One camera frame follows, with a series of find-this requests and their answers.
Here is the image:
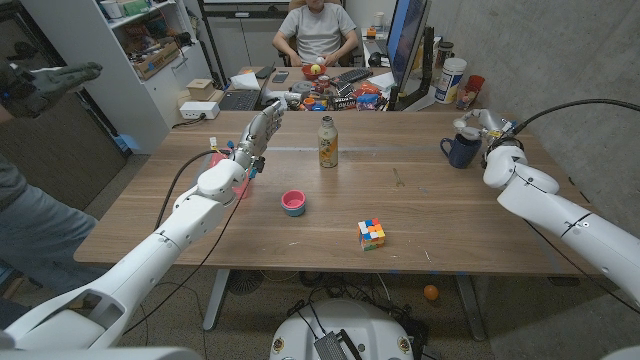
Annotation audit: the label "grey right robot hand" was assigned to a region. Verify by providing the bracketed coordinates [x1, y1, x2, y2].
[452, 108, 516, 144]

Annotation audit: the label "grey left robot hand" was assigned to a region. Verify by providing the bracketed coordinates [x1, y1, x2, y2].
[232, 100, 285, 169]

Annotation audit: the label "beige drink bottle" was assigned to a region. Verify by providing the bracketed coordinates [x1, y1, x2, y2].
[318, 115, 339, 169]

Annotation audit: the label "pink and blue stacking cups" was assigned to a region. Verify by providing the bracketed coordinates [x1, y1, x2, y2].
[280, 189, 307, 218]

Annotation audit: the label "multicolour puzzle cube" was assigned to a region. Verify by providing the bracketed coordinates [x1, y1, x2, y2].
[357, 217, 387, 252]

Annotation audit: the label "black laptop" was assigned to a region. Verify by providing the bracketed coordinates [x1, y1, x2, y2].
[217, 63, 277, 112]

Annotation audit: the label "dark blue mug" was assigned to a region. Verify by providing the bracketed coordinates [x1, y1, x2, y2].
[439, 132, 484, 170]

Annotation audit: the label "white crumpled paper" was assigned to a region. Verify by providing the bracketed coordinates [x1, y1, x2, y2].
[228, 72, 262, 92]

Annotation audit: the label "pink flat pad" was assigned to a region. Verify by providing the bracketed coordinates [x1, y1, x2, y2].
[208, 151, 251, 200]

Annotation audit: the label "white canister blue label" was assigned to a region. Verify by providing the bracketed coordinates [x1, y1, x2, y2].
[434, 57, 468, 105]

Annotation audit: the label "white power box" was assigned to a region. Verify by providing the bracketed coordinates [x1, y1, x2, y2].
[178, 100, 221, 121]

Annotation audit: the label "small tan carton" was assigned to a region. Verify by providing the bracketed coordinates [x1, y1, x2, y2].
[185, 78, 217, 102]

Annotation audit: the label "red bowl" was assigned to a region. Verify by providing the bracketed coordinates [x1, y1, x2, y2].
[301, 63, 327, 81]

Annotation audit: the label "dark lidded jar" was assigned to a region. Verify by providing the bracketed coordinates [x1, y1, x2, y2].
[435, 41, 455, 70]

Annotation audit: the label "black keyboard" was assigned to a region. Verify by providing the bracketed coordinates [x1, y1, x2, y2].
[331, 67, 374, 85]

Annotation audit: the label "black computer monitor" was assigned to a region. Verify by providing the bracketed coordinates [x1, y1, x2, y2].
[385, 0, 432, 94]

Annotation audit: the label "orange snack package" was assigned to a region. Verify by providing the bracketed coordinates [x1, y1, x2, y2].
[352, 82, 382, 99]

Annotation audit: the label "seated person grey t-shirt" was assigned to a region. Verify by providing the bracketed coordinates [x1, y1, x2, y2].
[272, 0, 360, 68]

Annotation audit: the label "open cardboard box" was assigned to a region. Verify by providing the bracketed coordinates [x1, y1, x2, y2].
[133, 40, 181, 81]

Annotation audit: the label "blue plastic floor item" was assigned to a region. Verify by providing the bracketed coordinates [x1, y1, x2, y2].
[113, 133, 144, 154]

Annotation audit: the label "white shelf unit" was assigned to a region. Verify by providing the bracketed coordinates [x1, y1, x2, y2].
[19, 0, 214, 155]

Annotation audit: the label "grey table leg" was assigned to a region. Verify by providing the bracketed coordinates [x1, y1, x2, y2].
[202, 269, 231, 332]
[454, 273, 487, 342]

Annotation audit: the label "dark wooden cabinet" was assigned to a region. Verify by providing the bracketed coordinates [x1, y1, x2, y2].
[0, 29, 129, 211]

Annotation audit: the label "white robot torso base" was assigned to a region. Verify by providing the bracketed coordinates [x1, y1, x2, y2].
[269, 298, 415, 360]

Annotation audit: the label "black and white operator glove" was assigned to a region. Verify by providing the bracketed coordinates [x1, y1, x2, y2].
[0, 61, 104, 120]

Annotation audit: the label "grey vented module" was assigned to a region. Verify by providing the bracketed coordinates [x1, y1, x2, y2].
[313, 330, 347, 360]

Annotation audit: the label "standing person in jeans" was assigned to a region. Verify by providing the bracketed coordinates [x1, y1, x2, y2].
[0, 104, 99, 299]

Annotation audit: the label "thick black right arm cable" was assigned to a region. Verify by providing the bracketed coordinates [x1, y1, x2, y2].
[509, 98, 640, 137]

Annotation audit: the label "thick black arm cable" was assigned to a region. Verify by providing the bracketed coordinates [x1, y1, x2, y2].
[509, 98, 640, 137]
[153, 148, 236, 231]

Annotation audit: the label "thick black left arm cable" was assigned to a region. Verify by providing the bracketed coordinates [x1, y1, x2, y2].
[153, 148, 236, 231]

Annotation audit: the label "black metal rack post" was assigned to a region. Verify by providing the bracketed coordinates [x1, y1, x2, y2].
[196, 0, 226, 87]

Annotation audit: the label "thin black left arm wire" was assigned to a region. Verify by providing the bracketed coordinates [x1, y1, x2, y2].
[122, 169, 261, 335]

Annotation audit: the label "thin black arm wire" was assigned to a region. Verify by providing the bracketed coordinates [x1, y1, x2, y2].
[524, 219, 640, 317]
[122, 169, 261, 335]

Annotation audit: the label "thin black right arm wire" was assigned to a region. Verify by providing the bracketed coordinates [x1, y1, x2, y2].
[524, 219, 640, 317]

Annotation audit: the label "tangled black floor cables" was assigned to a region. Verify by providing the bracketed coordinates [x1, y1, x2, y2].
[287, 272, 429, 351]

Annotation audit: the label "black door handle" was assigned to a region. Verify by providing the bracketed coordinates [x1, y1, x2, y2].
[7, 42, 37, 62]

